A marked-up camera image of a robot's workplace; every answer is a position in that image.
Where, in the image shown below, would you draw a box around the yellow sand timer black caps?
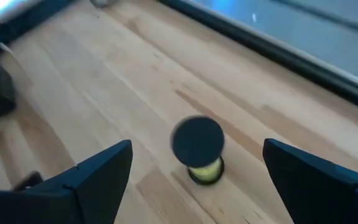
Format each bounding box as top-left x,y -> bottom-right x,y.
170,114 -> 226,186

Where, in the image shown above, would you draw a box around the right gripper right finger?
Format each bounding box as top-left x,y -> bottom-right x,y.
262,138 -> 358,224

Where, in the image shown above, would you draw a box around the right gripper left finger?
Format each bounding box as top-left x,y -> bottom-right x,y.
0,139 -> 134,224

